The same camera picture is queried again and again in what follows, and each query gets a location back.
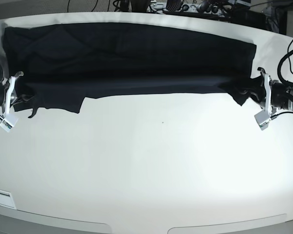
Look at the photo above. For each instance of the white label sticker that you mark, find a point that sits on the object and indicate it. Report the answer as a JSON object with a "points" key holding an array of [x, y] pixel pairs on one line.
{"points": [[6, 200]]}

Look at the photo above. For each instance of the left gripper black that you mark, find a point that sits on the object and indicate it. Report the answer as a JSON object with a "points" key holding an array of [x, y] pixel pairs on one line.
{"points": [[282, 96]]}

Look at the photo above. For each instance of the black T-shirt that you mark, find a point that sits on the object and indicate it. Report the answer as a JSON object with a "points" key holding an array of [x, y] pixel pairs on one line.
{"points": [[65, 63]]}

